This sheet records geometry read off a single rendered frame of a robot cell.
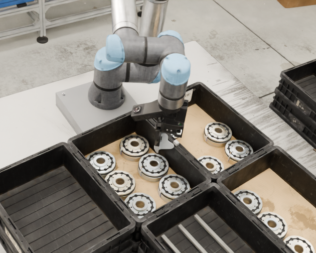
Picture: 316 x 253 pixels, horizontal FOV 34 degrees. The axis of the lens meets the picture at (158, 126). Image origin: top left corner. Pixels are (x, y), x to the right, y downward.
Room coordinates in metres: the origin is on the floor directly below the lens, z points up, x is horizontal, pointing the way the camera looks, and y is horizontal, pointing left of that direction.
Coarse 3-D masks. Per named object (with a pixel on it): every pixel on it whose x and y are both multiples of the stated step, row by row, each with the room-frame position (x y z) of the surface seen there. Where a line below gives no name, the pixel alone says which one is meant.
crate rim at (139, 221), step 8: (128, 112) 1.34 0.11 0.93; (112, 120) 1.28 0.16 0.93; (96, 128) 1.24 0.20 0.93; (80, 136) 1.19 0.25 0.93; (72, 144) 1.15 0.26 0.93; (80, 152) 1.12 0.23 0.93; (184, 152) 1.19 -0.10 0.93; (192, 160) 1.16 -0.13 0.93; (200, 168) 1.13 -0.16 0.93; (96, 176) 1.03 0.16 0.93; (208, 176) 1.10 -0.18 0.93; (104, 184) 1.00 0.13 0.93; (200, 184) 1.06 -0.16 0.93; (112, 192) 0.98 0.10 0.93; (192, 192) 1.03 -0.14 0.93; (176, 200) 0.98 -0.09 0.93; (128, 208) 0.93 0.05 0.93; (160, 208) 0.95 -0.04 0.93; (136, 216) 0.90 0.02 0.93; (144, 216) 0.91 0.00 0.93; (152, 216) 0.91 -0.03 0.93; (136, 224) 0.89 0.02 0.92
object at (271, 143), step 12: (192, 84) 1.55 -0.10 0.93; (204, 84) 1.56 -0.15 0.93; (216, 96) 1.50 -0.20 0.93; (228, 108) 1.45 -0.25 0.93; (180, 144) 1.22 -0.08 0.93; (192, 156) 1.18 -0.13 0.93; (252, 156) 1.22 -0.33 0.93; (204, 168) 1.13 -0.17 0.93; (228, 168) 1.15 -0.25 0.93; (216, 180) 1.10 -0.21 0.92
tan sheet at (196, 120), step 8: (192, 112) 1.50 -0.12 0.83; (200, 112) 1.51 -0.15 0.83; (192, 120) 1.46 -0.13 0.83; (200, 120) 1.47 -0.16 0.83; (208, 120) 1.47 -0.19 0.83; (184, 128) 1.41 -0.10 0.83; (192, 128) 1.42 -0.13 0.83; (200, 128) 1.42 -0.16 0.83; (184, 136) 1.37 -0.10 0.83; (192, 136) 1.37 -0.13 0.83; (200, 136) 1.38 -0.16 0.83; (232, 136) 1.41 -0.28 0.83; (184, 144) 1.33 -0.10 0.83; (192, 144) 1.33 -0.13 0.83; (200, 144) 1.34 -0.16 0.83; (208, 144) 1.35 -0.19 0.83; (192, 152) 1.29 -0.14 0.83; (200, 152) 1.30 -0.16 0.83; (208, 152) 1.30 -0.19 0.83; (216, 152) 1.31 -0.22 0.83; (224, 160) 1.28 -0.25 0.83; (224, 168) 1.24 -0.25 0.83
